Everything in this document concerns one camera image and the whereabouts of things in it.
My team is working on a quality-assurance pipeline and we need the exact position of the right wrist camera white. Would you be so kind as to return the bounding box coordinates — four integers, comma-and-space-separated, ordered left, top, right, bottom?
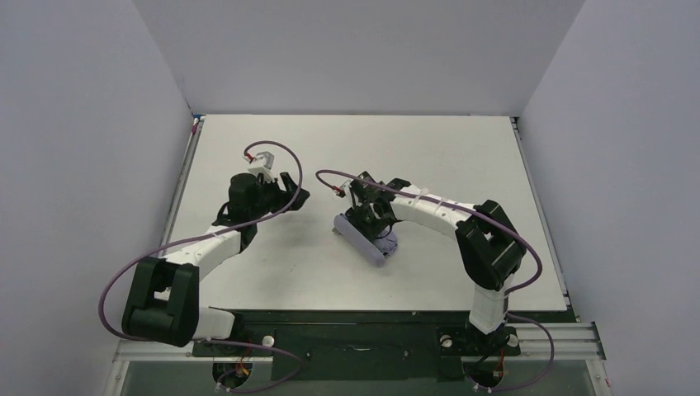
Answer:
335, 179, 354, 200

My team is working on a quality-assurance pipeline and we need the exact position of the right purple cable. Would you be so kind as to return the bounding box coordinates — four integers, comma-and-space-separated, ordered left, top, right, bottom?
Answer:
315, 167, 556, 394

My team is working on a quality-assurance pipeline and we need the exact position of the lavender umbrella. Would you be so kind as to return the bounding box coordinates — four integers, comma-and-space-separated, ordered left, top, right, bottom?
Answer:
374, 231, 398, 257

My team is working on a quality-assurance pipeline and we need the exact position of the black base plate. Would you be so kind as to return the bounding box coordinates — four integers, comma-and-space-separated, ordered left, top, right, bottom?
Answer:
186, 310, 575, 389

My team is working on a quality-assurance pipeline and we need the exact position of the lavender umbrella case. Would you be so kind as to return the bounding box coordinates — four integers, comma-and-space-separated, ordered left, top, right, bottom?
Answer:
333, 214, 391, 267

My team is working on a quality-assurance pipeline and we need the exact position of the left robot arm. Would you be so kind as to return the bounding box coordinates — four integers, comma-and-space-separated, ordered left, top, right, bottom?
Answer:
121, 172, 310, 347

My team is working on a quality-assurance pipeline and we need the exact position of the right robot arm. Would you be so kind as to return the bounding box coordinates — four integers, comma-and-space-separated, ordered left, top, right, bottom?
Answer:
333, 172, 526, 352

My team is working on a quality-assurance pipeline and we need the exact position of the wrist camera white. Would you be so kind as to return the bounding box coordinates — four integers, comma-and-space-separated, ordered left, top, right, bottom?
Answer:
248, 151, 275, 182
335, 179, 354, 200

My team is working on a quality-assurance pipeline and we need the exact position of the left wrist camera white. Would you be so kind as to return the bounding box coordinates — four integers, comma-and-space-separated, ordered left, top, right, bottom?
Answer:
248, 151, 275, 182

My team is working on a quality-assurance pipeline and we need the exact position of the aluminium frame rail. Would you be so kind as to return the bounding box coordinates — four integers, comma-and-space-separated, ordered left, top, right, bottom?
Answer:
114, 323, 605, 362

